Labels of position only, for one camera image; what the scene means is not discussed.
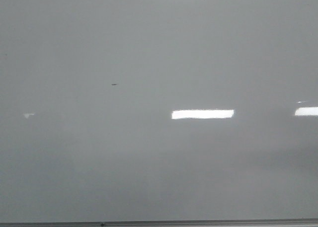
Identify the aluminium whiteboard frame edge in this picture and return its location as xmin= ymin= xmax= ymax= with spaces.
xmin=0 ymin=218 xmax=318 ymax=227

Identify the white whiteboard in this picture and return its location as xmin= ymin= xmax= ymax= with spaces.
xmin=0 ymin=0 xmax=318 ymax=222

